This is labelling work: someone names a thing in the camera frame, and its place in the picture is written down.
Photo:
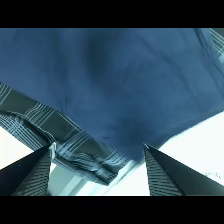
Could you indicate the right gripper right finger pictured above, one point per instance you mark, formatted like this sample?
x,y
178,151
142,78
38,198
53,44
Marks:
x,y
173,178

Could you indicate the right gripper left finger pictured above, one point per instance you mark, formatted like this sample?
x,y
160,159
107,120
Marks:
x,y
28,175

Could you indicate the blue garment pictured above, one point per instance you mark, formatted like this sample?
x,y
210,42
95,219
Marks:
x,y
120,86

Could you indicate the checked shirt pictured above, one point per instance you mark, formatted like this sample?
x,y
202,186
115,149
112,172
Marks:
x,y
66,136

